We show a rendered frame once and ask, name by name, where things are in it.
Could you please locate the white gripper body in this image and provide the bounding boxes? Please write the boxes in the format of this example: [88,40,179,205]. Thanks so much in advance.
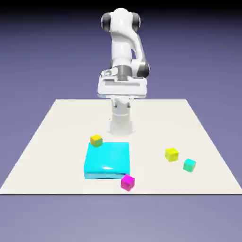
[96,75,148,99]

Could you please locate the small orange cube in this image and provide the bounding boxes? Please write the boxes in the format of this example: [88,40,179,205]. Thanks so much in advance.
[90,134,104,148]

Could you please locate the small yellow cube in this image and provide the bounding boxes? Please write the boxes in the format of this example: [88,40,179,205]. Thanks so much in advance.
[164,147,180,163]

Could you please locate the small magenta cube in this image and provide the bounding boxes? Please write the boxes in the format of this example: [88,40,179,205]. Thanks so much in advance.
[120,174,136,192]

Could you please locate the small teal cube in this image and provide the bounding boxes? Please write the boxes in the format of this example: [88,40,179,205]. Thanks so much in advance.
[182,158,197,173]

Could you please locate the large cyan box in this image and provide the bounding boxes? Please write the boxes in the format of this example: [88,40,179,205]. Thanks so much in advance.
[84,142,131,180]

